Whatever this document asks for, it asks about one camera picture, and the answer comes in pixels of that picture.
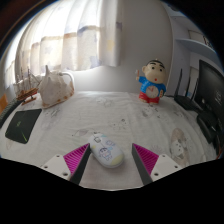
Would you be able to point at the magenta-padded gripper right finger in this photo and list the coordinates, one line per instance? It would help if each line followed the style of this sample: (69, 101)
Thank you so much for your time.
(148, 160)

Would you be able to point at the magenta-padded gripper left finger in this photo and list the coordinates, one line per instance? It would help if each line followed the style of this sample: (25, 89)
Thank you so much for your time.
(75, 160)

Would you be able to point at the white cartoon-print computer mouse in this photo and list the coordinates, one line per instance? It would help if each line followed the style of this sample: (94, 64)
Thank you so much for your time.
(106, 151)

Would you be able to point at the black mouse pad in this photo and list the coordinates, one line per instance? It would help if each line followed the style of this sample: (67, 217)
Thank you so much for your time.
(22, 126)

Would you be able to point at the white printed tablecloth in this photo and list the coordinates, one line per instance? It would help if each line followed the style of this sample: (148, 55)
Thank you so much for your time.
(110, 113)

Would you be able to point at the black router with antennas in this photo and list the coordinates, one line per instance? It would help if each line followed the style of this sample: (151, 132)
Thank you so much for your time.
(185, 101)

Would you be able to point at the large white conch shell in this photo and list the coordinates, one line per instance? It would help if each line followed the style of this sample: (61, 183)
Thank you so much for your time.
(55, 88)

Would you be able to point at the cartoon boy figure clock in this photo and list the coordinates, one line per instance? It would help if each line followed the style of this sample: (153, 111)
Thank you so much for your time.
(152, 85)

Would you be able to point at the orange wooden chair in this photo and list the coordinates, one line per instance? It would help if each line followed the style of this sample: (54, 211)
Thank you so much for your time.
(2, 102)

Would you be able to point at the black computer monitor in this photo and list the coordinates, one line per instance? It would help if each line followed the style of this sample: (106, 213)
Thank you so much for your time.
(211, 86)

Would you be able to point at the white star-print curtain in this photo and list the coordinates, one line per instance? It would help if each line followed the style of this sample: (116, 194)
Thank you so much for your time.
(66, 36)

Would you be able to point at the white wall shelf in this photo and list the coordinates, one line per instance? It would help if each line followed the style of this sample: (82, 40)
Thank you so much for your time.
(195, 45)

